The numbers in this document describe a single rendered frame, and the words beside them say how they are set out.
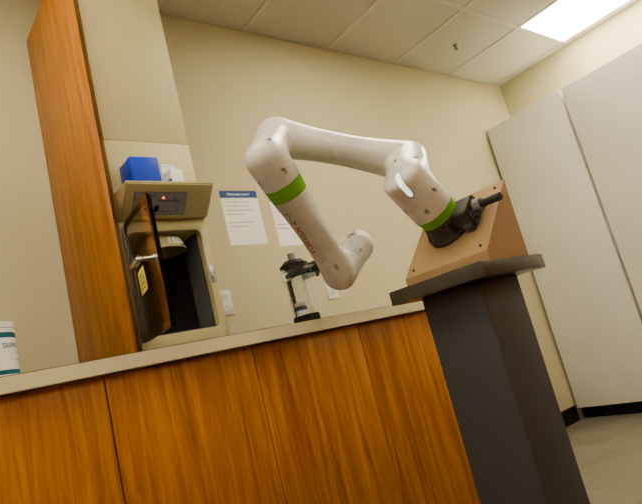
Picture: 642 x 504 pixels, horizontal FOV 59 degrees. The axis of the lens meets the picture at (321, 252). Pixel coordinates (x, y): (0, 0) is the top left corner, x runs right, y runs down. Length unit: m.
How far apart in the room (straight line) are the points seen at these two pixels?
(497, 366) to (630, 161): 2.73
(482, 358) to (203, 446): 0.79
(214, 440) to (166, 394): 0.19
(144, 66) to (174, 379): 1.23
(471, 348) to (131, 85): 1.51
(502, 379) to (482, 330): 0.13
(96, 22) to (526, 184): 3.11
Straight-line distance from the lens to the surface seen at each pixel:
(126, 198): 1.98
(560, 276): 4.33
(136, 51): 2.39
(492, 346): 1.56
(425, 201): 1.59
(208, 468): 1.69
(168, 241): 2.09
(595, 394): 4.38
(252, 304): 2.66
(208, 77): 3.07
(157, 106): 2.29
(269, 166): 1.56
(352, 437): 1.98
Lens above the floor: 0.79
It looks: 11 degrees up
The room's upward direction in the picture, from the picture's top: 14 degrees counter-clockwise
